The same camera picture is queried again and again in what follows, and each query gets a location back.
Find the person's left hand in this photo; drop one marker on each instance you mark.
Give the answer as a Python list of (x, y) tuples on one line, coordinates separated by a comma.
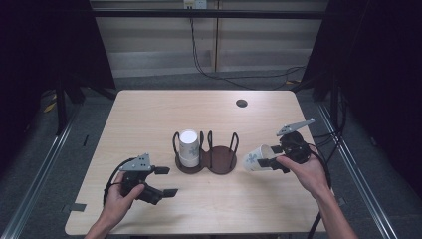
[(116, 202)]

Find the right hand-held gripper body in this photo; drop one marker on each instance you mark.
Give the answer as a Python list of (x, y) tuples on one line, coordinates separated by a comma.
[(295, 146)]

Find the grey tape piece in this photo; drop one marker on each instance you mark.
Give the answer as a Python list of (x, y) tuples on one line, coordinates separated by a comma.
[(74, 207), (341, 201)]

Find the white paper cup blue flowers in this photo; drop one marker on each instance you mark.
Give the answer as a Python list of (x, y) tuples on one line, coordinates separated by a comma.
[(253, 159), (189, 146)]

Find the black horizontal bar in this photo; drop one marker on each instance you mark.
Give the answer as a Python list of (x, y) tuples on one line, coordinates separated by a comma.
[(232, 14)]

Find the small black tape strip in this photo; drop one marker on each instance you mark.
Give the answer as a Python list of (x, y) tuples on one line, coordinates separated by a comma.
[(85, 140)]

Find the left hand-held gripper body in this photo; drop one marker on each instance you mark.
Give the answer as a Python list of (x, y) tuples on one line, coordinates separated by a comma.
[(139, 189)]

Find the yellow tape piece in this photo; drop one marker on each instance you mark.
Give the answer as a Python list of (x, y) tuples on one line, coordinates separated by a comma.
[(49, 107)]

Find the metal floor rail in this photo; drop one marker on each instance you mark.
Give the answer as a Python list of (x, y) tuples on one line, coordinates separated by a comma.
[(358, 172), (36, 186)]

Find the black table grommet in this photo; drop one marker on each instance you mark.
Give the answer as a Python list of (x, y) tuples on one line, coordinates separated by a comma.
[(241, 103)]

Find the person's right hand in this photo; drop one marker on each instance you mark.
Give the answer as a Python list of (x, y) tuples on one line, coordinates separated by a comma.
[(310, 176)]

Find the black metal stand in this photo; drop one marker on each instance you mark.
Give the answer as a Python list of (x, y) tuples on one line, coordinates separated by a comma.
[(61, 109), (334, 99)]

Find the white power outlet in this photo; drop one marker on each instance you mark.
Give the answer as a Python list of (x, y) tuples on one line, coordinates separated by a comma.
[(195, 4)]

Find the black curtain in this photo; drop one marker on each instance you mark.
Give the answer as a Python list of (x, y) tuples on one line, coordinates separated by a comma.
[(381, 66), (33, 49)]

